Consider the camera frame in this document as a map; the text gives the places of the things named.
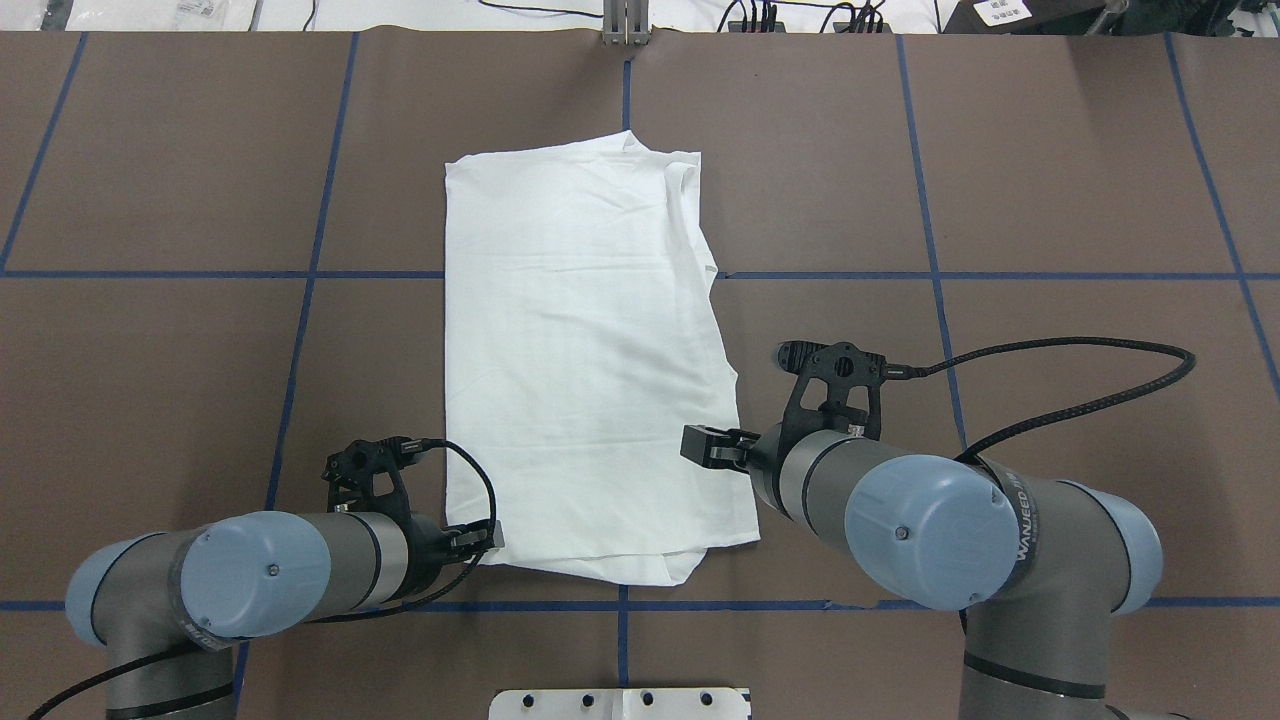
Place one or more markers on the white long-sleeve printed shirt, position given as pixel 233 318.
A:
pixel 580 340

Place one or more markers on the white camera mast pedestal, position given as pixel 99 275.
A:
pixel 623 703

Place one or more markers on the aluminium frame post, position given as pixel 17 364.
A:
pixel 626 23

